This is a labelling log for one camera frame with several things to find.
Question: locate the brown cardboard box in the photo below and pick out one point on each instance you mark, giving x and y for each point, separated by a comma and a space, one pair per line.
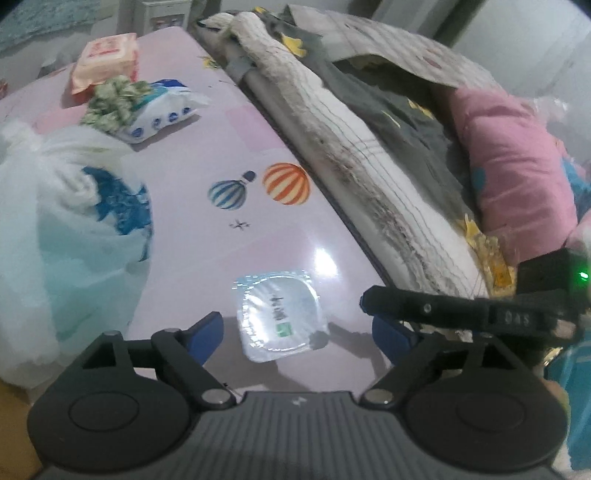
18, 459

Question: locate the white square wipes pack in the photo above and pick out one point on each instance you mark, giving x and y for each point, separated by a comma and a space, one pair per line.
279, 314

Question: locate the dark grey bed sheet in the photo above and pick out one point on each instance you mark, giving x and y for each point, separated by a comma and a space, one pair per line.
401, 112

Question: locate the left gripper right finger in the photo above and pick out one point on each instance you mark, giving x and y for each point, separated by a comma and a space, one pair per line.
407, 350

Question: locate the pink wet wipes pack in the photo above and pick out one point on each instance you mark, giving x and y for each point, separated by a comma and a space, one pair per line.
105, 58

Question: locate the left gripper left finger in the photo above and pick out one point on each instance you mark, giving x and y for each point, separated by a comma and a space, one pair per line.
182, 355

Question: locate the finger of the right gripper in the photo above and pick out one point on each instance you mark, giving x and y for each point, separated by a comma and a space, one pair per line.
440, 311

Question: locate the large white plastic bag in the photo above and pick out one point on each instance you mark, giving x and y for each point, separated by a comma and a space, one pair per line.
76, 230

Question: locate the pink pillow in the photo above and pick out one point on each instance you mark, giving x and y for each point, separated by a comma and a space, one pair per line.
516, 167

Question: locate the blue white tissue pack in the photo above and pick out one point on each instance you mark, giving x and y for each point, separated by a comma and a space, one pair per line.
170, 102

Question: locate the green fabric scrunchie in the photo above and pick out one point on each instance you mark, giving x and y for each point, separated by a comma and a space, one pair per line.
114, 104

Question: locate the floral blue wall cloth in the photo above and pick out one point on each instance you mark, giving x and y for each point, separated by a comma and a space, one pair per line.
24, 20

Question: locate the white water dispenser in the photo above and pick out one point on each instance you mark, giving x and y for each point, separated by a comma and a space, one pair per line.
150, 16

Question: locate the grey checkered quilt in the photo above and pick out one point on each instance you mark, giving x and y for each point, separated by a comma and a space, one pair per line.
347, 37

